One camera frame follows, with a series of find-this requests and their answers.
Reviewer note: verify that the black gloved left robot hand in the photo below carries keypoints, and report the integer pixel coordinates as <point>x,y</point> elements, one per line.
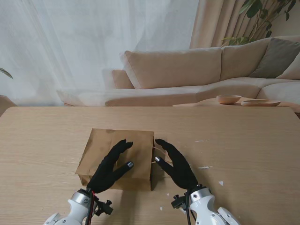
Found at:
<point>105,173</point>

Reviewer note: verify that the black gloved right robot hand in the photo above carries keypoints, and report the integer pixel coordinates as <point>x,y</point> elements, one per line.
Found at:
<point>182,171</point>

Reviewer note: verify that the brown paper bag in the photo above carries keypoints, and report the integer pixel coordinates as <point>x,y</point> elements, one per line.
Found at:
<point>140,150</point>

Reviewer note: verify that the wooden coffee table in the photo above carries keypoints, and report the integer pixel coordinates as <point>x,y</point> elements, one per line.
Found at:
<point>206,103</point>

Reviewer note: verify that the wooden bowl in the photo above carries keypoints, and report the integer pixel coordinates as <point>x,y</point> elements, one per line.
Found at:
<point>228,99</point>

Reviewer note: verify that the beige sofa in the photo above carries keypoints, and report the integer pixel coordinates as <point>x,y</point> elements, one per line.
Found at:
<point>175,70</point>

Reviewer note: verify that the shallow wooden dish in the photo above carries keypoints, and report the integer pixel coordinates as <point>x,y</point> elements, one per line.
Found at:
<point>260,103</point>

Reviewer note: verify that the beige planter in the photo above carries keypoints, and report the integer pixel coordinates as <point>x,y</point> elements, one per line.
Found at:
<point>5,104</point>

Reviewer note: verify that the white sheer curtain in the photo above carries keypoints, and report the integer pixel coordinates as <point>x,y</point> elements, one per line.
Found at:
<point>70,47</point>

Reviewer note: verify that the single green plant leaf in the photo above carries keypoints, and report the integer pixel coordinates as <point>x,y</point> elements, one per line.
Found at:
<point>7,73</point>

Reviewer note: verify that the beige cushion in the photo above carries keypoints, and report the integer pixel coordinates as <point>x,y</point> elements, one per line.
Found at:
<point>291,72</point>

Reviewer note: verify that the grey cushion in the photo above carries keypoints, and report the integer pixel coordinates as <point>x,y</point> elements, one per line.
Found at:
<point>276,56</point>

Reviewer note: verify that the beige curtain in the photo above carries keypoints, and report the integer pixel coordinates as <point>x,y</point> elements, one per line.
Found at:
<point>218,23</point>

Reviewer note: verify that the tall green leafy plant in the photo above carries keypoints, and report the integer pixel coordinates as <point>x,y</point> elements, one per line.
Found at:
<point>254,9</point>

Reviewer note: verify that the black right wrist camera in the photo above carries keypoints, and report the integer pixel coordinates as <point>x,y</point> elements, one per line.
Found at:
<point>178,202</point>

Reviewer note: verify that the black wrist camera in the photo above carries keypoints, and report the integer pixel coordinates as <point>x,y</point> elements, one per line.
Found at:
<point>178,202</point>
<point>105,207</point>

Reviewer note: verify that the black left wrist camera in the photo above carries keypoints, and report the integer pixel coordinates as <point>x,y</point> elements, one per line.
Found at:
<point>105,207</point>

